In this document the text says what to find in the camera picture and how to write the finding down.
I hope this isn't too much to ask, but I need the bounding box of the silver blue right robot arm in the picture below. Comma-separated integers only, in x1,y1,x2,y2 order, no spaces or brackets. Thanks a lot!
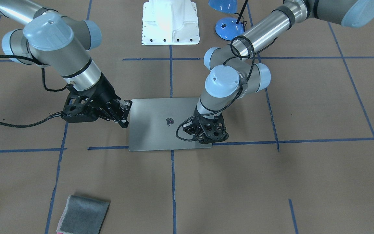
0,0,132,128

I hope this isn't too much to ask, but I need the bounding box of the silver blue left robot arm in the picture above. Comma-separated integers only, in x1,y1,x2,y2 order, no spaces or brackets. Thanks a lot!
180,0,374,144

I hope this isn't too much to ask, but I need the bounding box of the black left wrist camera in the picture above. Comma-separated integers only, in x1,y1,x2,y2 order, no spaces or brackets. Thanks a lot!
182,114,229,145

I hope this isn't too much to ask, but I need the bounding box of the grey laptop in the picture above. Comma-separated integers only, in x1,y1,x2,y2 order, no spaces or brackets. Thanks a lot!
129,97,212,152

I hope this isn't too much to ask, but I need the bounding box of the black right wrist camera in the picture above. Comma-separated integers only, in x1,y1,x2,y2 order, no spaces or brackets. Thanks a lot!
60,91,99,123

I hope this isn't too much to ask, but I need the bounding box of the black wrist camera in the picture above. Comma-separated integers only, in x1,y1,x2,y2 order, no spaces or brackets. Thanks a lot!
60,91,99,123
182,114,229,145

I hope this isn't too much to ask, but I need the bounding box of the blue desk lamp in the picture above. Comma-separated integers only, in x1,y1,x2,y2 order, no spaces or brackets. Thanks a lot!
208,0,248,41

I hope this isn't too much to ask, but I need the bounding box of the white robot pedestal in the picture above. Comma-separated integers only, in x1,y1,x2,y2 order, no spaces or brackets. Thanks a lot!
141,0,200,46

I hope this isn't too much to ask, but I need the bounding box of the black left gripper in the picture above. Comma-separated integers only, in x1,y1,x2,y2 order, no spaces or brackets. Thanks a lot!
193,114,225,143

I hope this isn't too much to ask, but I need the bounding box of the grey folded cloth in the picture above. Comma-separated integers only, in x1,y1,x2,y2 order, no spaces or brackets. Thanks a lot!
56,195,110,234

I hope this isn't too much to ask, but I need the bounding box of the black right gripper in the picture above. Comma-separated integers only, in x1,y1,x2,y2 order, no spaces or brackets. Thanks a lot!
86,73,132,129

